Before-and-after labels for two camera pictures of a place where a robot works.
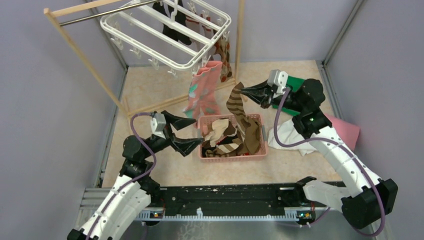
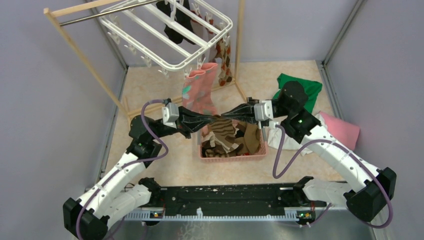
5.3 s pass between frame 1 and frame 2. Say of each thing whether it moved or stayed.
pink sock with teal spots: moved
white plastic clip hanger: stayed
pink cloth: stayed
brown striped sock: moved
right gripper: moved
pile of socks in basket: stayed
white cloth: stayed
